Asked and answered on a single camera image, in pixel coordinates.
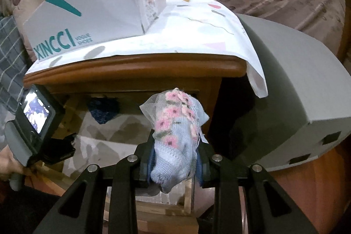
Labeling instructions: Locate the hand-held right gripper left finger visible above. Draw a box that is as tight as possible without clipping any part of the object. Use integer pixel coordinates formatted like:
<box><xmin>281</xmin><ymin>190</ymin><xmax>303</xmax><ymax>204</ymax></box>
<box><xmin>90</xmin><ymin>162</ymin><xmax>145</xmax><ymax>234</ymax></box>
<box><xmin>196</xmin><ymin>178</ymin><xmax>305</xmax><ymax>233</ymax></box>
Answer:
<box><xmin>33</xmin><ymin>135</ymin><xmax>155</xmax><ymax>234</ymax></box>

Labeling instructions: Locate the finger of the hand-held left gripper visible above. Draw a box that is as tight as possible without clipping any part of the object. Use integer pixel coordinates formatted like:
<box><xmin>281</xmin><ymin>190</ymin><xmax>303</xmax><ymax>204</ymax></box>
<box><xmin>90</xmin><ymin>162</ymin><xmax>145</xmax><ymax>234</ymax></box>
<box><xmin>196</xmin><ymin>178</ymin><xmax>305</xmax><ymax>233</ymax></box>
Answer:
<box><xmin>30</xmin><ymin>132</ymin><xmax>77</xmax><ymax>168</ymax></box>

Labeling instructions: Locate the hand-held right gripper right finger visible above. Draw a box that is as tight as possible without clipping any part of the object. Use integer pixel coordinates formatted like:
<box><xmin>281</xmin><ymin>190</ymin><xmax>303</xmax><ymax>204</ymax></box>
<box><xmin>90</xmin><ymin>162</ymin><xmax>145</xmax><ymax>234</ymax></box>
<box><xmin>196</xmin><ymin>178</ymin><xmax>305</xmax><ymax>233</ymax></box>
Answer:
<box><xmin>196</xmin><ymin>138</ymin><xmax>319</xmax><ymax>234</ymax></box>

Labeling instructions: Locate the blue floral knitted sock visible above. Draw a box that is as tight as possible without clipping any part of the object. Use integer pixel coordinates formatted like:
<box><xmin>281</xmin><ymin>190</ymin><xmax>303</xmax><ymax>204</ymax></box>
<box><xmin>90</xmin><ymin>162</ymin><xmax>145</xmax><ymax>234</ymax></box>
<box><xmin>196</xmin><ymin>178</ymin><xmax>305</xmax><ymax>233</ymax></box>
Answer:
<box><xmin>139</xmin><ymin>88</ymin><xmax>210</xmax><ymax>193</ymax></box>

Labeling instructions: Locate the wooden drawer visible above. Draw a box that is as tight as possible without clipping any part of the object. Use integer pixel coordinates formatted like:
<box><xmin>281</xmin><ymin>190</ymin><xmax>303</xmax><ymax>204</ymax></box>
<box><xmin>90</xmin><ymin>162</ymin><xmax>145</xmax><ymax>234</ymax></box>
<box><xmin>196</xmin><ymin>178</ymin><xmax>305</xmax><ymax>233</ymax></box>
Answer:
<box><xmin>26</xmin><ymin>94</ymin><xmax>198</xmax><ymax>234</ymax></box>

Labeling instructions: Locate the dark blue lace underwear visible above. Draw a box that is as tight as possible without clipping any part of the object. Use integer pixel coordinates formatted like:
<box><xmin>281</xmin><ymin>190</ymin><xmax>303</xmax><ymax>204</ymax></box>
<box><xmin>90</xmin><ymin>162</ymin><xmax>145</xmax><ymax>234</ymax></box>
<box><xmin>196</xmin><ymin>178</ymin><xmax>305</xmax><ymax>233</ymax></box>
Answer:
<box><xmin>87</xmin><ymin>98</ymin><xmax>120</xmax><ymax>125</ymax></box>

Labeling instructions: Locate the person's left hand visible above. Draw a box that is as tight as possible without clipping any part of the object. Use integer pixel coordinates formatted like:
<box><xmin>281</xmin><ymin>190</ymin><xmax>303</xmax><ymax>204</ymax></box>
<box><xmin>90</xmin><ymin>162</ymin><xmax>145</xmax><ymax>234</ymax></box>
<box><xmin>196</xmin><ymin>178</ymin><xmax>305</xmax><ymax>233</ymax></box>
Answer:
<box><xmin>0</xmin><ymin>148</ymin><xmax>26</xmax><ymax>177</ymax></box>

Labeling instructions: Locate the grey plaid cloth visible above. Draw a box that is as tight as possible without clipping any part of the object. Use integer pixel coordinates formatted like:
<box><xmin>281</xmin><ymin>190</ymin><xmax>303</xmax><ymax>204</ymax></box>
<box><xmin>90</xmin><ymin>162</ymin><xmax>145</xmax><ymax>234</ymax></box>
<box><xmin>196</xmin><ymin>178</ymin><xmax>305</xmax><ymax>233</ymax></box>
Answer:
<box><xmin>0</xmin><ymin>16</ymin><xmax>30</xmax><ymax>114</ymax></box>

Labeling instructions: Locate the wooden nightstand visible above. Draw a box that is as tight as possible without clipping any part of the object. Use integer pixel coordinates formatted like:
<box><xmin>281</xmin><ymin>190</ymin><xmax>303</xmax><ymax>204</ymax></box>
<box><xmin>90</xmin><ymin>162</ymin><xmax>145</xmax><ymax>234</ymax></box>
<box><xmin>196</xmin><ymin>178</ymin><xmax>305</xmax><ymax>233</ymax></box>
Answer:
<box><xmin>23</xmin><ymin>54</ymin><xmax>247</xmax><ymax>147</ymax></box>

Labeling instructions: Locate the white shoe box teal print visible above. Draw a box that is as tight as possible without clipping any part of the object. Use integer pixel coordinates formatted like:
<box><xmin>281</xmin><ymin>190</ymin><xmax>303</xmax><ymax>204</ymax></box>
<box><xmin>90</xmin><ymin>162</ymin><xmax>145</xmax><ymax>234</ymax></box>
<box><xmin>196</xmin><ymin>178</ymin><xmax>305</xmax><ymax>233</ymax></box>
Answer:
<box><xmin>22</xmin><ymin>0</ymin><xmax>166</xmax><ymax>63</ymax></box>

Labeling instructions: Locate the grey box cabinet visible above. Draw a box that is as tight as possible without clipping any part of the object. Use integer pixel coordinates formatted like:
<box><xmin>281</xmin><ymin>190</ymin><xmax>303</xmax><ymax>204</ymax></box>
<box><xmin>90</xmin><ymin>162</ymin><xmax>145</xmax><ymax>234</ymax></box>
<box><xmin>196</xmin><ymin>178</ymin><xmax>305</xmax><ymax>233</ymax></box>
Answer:
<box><xmin>227</xmin><ymin>13</ymin><xmax>347</xmax><ymax>173</ymax></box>

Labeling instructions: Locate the white patterned cover sheet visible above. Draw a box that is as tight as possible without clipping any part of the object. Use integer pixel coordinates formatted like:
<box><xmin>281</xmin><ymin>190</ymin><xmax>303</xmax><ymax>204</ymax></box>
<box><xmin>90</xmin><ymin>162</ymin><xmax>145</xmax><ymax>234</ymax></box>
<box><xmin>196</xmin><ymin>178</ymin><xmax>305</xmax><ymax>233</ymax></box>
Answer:
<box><xmin>26</xmin><ymin>0</ymin><xmax>269</xmax><ymax>99</ymax></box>

